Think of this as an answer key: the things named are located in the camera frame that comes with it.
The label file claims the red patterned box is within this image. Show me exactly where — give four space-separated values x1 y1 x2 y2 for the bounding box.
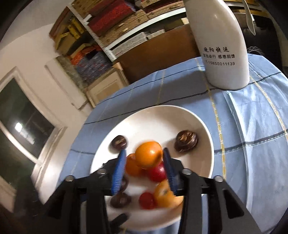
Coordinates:
88 0 136 37

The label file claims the dark brown chestnut fruit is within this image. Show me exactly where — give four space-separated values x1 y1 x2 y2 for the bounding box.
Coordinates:
111 135 127 151

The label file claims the small red cherry tomato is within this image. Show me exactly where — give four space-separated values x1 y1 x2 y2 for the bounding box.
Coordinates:
139 192 157 210

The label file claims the framed picture leaning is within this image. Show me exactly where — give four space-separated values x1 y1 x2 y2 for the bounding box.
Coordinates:
85 67 129 108

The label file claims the white ceramic plate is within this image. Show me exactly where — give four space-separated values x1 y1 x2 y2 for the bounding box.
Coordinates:
90 105 214 231

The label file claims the blue checked tablecloth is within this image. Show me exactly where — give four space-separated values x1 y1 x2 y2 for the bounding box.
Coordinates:
59 54 287 233

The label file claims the red plum fruit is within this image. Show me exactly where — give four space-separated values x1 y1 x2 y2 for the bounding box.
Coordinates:
147 162 167 183

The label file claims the white metal shelf rack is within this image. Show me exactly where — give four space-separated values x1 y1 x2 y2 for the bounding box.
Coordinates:
67 3 186 62

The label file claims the dark brown spiral fruit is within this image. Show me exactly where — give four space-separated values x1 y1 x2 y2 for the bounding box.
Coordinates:
174 130 198 153

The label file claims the blue patterned boxes stack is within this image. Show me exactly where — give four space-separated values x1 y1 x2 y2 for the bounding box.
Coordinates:
74 51 112 85

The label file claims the orange round fruit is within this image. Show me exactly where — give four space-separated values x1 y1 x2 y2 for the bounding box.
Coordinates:
135 141 163 169

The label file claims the brown wooden board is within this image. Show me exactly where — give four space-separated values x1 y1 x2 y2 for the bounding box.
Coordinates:
117 24 200 83

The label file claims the pale yellow apple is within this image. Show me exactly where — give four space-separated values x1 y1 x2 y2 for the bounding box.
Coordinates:
154 180 184 208

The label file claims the white thermos jug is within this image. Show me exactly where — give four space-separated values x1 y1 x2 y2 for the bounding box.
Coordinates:
184 1 249 90

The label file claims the orange tangerine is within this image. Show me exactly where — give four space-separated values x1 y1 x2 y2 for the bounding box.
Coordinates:
125 153 146 177

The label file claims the dark purple fruit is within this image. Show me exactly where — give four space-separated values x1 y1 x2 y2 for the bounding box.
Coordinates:
110 192 132 209

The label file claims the window with white frame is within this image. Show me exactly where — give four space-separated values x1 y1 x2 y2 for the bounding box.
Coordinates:
1 67 66 212

